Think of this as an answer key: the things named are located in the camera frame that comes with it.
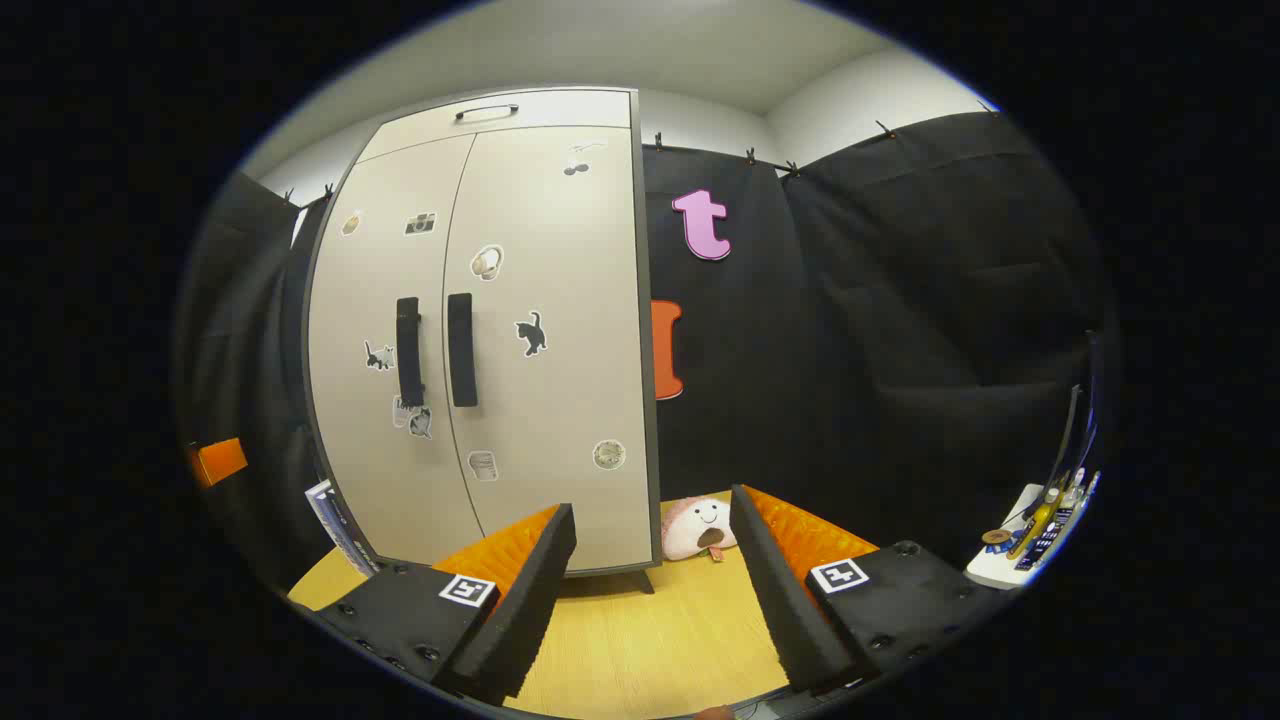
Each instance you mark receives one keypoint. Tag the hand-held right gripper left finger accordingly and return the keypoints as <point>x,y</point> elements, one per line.
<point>530,600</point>

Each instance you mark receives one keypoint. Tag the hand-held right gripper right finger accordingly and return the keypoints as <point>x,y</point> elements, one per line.
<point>780,600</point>

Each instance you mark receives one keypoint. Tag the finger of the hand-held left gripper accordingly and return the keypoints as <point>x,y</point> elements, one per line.
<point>218,462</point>

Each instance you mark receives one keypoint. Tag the cabinet door with headphone sticker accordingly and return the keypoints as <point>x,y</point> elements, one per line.
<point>560,400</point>

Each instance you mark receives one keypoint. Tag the beige double-door shoe cabinet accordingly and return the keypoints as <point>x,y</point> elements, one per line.
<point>560,110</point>

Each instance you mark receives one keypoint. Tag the pink smiling plush toy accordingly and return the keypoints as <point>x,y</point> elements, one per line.
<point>695,528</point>

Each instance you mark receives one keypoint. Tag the stack of white booklets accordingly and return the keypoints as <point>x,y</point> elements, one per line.
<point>335,520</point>

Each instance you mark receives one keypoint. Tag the white tool tray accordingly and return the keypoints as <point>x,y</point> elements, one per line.
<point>995,572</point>

